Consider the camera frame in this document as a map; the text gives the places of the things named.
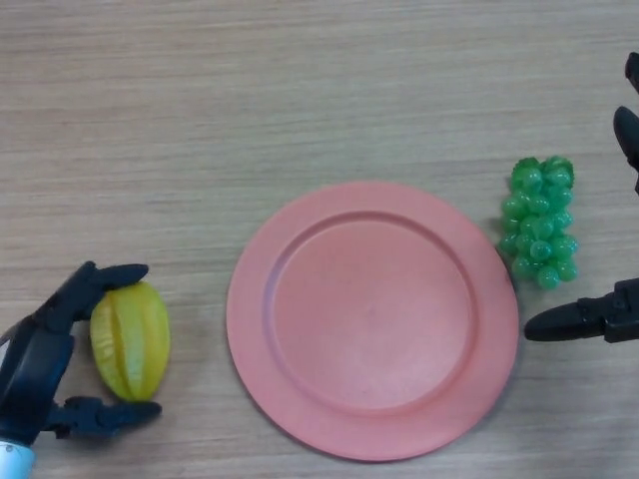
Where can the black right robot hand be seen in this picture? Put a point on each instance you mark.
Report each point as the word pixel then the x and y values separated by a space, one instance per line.
pixel 564 324

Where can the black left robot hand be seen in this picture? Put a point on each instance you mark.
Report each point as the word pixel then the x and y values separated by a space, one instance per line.
pixel 35 364

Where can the yellow starfruit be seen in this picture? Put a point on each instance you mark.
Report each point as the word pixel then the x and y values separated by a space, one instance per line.
pixel 132 344

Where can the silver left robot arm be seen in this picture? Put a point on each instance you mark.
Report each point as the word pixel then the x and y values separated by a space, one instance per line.
pixel 15 461

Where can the pink round plate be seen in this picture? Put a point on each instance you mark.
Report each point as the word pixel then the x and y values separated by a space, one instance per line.
pixel 372 322

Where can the green grape bunch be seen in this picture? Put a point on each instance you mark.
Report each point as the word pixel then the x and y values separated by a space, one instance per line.
pixel 538 224

